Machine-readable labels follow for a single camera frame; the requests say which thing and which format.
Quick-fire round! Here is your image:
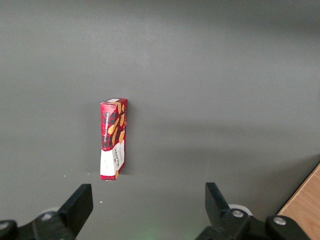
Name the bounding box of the red shortbread cookie box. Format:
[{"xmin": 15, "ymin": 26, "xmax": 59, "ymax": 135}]
[{"xmin": 99, "ymin": 97, "xmax": 129, "ymax": 182}]

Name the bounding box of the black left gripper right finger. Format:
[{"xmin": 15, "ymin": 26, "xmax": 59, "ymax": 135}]
[{"xmin": 197, "ymin": 182, "xmax": 266, "ymax": 240}]

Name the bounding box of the dark grey table cover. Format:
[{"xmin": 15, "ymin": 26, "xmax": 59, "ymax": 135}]
[{"xmin": 0, "ymin": 0, "xmax": 320, "ymax": 240}]

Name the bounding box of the wooden drawer cabinet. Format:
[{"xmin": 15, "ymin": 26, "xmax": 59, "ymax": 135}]
[{"xmin": 276, "ymin": 161, "xmax": 320, "ymax": 240}]

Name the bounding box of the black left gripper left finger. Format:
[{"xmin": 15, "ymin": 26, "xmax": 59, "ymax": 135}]
[{"xmin": 18, "ymin": 183, "xmax": 94, "ymax": 240}]

